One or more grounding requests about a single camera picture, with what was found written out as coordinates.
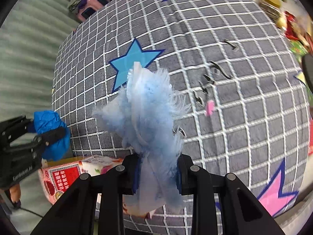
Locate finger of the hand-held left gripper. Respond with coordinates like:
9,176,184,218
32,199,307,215
0,116,35,142
32,127,66,152

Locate grey checked star tablecloth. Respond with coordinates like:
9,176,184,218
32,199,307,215
50,0,310,234

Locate plastic jar with black lid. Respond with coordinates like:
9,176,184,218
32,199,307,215
301,54,313,96

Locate blue shoe cover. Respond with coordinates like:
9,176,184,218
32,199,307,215
27,110,71,161

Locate plastic jar with gold lid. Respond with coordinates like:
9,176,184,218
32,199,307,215
255,0,283,21

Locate pink paper scrap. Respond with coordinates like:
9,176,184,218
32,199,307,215
205,100,216,117

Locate pink plastic stool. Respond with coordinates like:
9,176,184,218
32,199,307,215
76,0,115,24

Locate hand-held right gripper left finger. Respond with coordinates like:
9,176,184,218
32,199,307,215
31,154,143,235

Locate black cable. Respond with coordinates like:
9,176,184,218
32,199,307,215
18,204,48,218

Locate red round patterned tray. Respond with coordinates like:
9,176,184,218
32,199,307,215
308,120,313,156

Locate red white printed cardboard box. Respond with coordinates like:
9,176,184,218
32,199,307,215
41,155,157,219

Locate person's left hand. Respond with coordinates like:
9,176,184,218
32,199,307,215
10,183,22,204

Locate light blue fluffy cloth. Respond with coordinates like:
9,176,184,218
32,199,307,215
92,62,192,213

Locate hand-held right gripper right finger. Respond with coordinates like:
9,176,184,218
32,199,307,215
175,153,285,235

